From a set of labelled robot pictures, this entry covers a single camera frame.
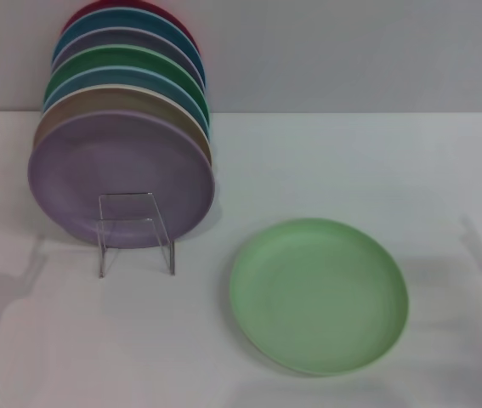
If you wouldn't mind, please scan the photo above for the light green plate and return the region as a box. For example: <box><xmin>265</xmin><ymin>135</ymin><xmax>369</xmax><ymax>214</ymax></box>
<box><xmin>228</xmin><ymin>217</ymin><xmax>411</xmax><ymax>377</ymax></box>

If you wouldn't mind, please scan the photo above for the purple plate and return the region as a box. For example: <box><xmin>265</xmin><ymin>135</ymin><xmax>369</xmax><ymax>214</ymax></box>
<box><xmin>26</xmin><ymin>109</ymin><xmax>217</xmax><ymax>250</ymax></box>

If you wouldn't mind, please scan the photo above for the clear acrylic plate rack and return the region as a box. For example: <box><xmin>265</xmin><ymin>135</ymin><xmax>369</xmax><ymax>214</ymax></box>
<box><xmin>97</xmin><ymin>192</ymin><xmax>177</xmax><ymax>280</ymax></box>

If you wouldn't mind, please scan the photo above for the beige plate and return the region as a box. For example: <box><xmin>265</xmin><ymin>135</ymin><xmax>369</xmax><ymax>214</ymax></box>
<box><xmin>32</xmin><ymin>83</ymin><xmax>214</xmax><ymax>167</ymax></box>

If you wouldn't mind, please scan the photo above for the dark green plate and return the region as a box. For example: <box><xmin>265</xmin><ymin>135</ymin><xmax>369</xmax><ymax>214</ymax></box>
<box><xmin>44</xmin><ymin>44</ymin><xmax>210</xmax><ymax>116</ymax></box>

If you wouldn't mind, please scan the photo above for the crimson plate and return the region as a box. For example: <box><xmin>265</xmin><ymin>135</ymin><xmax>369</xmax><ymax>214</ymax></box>
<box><xmin>60</xmin><ymin>0</ymin><xmax>201</xmax><ymax>54</ymax></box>

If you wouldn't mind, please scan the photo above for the grey lavender plate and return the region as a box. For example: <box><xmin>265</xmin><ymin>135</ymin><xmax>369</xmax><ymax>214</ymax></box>
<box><xmin>50</xmin><ymin>27</ymin><xmax>207</xmax><ymax>93</ymax></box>

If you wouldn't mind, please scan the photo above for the teal blue plate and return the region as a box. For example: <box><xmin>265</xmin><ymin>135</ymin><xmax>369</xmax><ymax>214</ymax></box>
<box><xmin>51</xmin><ymin>6</ymin><xmax>206</xmax><ymax>82</ymax></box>

